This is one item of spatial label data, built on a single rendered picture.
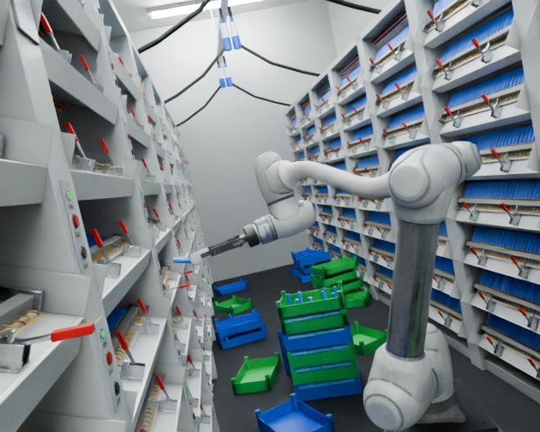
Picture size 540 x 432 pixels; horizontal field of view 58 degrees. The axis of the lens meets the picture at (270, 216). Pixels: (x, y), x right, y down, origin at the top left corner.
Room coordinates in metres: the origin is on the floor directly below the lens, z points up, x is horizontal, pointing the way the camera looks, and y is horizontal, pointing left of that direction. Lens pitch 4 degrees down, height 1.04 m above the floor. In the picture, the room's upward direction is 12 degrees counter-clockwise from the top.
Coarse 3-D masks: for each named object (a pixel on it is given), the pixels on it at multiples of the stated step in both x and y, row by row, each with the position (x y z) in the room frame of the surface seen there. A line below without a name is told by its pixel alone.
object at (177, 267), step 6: (162, 264) 1.98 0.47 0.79; (168, 264) 1.99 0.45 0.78; (174, 264) 1.99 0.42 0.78; (180, 264) 1.99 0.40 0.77; (168, 270) 1.97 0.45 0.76; (174, 270) 1.99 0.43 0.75; (180, 270) 1.99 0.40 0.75; (180, 276) 1.93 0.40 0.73; (168, 282) 1.77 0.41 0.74; (174, 282) 1.79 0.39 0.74; (168, 294) 1.39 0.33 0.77; (174, 294) 1.59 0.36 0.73; (174, 300) 1.64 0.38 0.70
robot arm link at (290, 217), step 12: (276, 204) 1.63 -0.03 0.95; (288, 204) 1.63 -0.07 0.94; (300, 204) 1.65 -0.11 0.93; (276, 216) 1.63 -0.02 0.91; (288, 216) 1.62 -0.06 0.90; (300, 216) 1.63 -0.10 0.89; (312, 216) 1.64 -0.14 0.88; (276, 228) 1.62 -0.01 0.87; (288, 228) 1.62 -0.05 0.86; (300, 228) 1.64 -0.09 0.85
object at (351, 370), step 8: (352, 360) 2.15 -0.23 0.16; (336, 368) 2.17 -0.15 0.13; (344, 368) 2.16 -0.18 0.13; (352, 368) 2.16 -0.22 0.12; (296, 376) 2.20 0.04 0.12; (304, 376) 2.19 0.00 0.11; (312, 376) 2.19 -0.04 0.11; (320, 376) 2.18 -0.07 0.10; (328, 376) 2.17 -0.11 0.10; (336, 376) 2.17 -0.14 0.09; (344, 376) 2.16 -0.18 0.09; (352, 376) 2.16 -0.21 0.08; (296, 384) 2.20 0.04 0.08
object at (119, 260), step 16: (96, 224) 1.28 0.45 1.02; (96, 240) 0.87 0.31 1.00; (112, 240) 1.17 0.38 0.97; (128, 240) 1.27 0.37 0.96; (144, 240) 1.29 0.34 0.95; (96, 256) 0.98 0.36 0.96; (112, 256) 1.04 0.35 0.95; (128, 256) 1.11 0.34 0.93; (144, 256) 1.16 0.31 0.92; (96, 272) 0.70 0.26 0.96; (112, 272) 0.86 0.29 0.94; (128, 272) 0.93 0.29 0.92; (112, 288) 0.78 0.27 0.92; (128, 288) 0.96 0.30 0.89; (112, 304) 0.80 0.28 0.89
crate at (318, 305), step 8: (328, 288) 2.36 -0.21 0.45; (296, 296) 2.38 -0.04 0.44; (304, 296) 2.38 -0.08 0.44; (312, 296) 2.37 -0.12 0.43; (320, 296) 2.37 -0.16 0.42; (328, 296) 2.36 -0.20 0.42; (344, 296) 2.33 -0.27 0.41; (280, 304) 2.20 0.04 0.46; (296, 304) 2.19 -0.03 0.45; (304, 304) 2.18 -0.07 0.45; (312, 304) 2.18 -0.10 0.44; (320, 304) 2.17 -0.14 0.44; (328, 304) 2.16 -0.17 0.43; (336, 304) 2.16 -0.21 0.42; (344, 304) 2.18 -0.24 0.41; (280, 312) 2.20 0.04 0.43; (288, 312) 2.20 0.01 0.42; (296, 312) 2.19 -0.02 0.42; (304, 312) 2.18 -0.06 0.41; (312, 312) 2.18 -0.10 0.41
